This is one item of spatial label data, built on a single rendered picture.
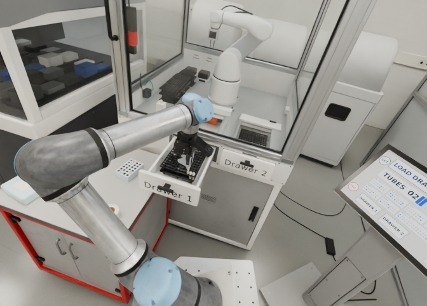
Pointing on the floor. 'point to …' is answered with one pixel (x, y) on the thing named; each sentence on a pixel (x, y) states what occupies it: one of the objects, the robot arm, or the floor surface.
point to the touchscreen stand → (335, 275)
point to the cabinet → (225, 205)
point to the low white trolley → (105, 189)
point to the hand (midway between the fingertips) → (189, 166)
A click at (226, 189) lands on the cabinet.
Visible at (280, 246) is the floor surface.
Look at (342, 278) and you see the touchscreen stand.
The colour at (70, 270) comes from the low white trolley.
